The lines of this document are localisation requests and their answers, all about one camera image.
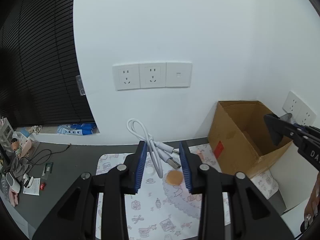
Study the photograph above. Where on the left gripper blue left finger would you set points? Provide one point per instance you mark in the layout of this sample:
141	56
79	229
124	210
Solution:
135	168

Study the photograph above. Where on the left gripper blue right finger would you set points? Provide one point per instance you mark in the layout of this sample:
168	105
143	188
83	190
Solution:
190	164

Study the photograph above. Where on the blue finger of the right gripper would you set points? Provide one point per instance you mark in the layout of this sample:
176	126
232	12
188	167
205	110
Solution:
279	127
301	127

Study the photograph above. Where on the orange makeup sponge puff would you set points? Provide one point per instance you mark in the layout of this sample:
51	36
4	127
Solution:
174	178

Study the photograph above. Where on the right hand with nail art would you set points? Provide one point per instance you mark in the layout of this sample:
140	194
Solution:
311	210

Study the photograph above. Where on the brown cardboard box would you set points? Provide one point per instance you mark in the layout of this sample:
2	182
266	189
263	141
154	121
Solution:
240	140

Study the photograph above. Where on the pink patterned desk mat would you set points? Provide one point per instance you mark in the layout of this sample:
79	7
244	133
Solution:
163	211

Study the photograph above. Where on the blue white package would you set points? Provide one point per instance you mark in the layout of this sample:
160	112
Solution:
77	129

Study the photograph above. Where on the small green box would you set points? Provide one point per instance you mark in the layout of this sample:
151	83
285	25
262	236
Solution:
47	169

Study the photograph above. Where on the white paper leaflet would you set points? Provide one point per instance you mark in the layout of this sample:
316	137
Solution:
34	189

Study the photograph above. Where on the grey cloth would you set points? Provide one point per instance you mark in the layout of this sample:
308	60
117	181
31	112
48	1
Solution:
19	167

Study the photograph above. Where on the white pink device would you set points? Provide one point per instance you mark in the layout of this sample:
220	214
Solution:
12	182

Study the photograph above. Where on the small doll figurine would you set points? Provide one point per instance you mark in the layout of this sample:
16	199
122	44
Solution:
15	146

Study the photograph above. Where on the black window blinds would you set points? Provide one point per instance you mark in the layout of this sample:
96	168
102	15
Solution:
39	68

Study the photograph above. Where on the white mini drawer organizer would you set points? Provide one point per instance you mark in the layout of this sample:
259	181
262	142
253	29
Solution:
6	133

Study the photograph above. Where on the side wall white socket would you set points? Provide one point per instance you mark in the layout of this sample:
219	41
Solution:
302	114

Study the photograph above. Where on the triple white wall socket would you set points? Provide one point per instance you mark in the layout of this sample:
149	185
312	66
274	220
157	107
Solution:
152	75

